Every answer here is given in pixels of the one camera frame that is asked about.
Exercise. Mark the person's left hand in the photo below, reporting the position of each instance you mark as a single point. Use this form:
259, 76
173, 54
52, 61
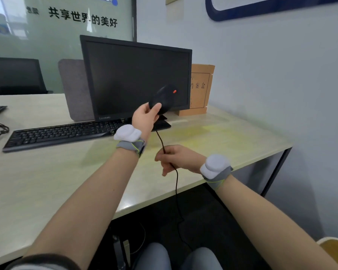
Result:
145, 120

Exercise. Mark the person's right hand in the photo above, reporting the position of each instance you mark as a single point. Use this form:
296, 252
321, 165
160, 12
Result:
183, 158

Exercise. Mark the black mouse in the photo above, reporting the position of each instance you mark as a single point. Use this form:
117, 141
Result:
164, 98

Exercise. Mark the person's right forearm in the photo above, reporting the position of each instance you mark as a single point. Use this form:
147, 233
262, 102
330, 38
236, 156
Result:
270, 227

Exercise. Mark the person's left forearm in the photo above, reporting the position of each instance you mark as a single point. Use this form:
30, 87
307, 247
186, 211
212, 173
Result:
84, 210

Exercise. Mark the person's right leg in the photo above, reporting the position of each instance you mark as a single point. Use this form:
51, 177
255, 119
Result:
202, 260

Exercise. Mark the person's leg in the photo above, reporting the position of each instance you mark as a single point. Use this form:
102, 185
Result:
202, 260
153, 258

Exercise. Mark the person's left leg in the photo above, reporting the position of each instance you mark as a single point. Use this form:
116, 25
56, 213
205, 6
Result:
153, 258

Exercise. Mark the person's left sleeve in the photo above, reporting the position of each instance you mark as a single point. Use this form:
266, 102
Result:
39, 260

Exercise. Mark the black computer monitor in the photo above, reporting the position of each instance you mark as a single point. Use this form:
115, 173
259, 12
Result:
124, 78

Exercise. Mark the brown cardboard file box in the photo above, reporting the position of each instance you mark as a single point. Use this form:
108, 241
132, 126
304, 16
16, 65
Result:
200, 87

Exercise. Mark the grey table side panel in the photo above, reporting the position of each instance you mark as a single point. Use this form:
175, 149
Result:
256, 174

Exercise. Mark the grey felt divider panel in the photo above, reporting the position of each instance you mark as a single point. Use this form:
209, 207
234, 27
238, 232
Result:
74, 89

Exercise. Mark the printed glass partition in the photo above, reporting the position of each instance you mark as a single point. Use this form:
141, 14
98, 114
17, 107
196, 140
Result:
59, 44

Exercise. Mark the pale wooden table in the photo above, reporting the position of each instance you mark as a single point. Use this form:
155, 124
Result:
45, 194
25, 106

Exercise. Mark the black office chair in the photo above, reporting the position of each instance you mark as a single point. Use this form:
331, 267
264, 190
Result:
17, 75

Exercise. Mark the yellow chair white rim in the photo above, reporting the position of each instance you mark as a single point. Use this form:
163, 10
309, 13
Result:
336, 248

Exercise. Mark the black metal table frame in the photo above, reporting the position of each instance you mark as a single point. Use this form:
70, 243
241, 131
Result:
276, 172

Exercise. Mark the blue framed wall board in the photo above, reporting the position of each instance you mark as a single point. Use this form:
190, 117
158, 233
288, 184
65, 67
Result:
211, 14

